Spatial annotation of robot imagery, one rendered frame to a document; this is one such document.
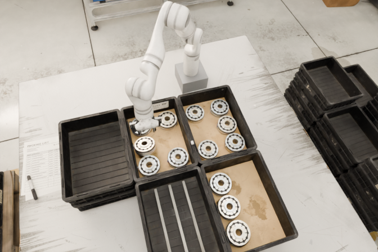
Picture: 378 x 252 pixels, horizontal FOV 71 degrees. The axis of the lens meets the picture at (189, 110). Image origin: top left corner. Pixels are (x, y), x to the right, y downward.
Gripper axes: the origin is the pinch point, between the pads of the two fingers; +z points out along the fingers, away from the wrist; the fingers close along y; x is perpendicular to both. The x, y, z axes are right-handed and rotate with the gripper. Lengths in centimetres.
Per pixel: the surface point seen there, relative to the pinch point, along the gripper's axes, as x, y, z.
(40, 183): -1, 57, 32
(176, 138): -1.5, -14.6, 18.2
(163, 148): 1.9, -6.6, 18.4
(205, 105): -17.5, -35.3, 17.6
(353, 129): 3, -151, 61
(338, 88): -27, -151, 50
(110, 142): -8.4, 18.7, 18.8
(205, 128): -3.5, -30.8, 17.9
